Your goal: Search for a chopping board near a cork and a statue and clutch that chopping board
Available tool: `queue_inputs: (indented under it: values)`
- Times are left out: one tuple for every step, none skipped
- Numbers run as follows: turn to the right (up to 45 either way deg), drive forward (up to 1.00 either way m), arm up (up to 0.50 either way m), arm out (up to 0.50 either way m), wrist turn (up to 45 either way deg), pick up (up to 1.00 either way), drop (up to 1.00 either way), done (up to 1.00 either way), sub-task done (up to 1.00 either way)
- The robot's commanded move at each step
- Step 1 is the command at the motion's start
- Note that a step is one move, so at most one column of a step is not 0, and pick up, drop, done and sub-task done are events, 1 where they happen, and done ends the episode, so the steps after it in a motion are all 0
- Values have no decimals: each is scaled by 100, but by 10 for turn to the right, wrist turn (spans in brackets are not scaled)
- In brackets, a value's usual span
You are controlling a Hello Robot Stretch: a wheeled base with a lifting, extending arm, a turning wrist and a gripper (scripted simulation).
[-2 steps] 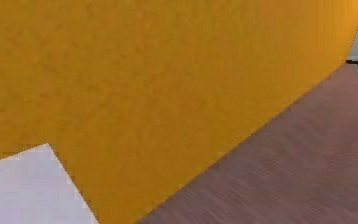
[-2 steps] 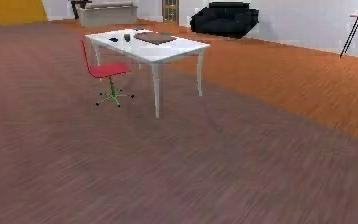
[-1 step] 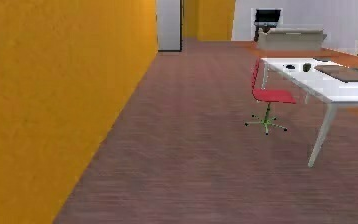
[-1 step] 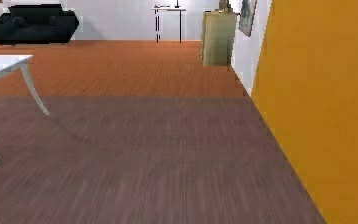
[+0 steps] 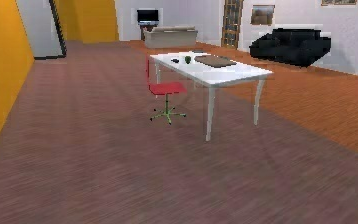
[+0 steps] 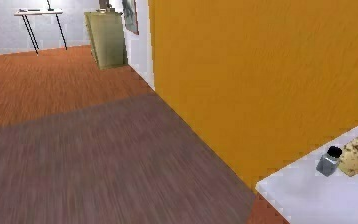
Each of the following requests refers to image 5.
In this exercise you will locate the red swivel chair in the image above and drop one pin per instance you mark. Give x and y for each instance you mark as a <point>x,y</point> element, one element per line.
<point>165,88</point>

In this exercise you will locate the black sofa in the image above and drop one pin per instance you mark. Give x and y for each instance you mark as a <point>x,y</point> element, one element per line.
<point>292,46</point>

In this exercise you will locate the brown glazed room door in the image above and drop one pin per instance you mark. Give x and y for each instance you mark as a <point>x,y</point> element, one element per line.
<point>232,23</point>

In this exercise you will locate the white table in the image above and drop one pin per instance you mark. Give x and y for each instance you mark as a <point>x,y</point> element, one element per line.
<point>217,75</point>

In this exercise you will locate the black television set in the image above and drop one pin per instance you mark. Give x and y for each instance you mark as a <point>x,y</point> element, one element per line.
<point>148,16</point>

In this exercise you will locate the wide framed picture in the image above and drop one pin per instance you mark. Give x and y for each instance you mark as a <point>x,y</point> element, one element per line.
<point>339,2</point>

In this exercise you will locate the green statue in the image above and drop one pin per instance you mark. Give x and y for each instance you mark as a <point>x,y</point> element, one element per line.
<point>187,59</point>

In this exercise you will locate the small black cork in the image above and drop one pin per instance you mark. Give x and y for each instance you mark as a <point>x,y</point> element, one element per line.
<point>175,60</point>

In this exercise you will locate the brown framed picture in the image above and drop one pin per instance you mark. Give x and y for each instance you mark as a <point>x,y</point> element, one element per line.
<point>262,15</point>

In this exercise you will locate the brown chopping board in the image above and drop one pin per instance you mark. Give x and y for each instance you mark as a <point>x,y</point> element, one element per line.
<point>215,60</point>

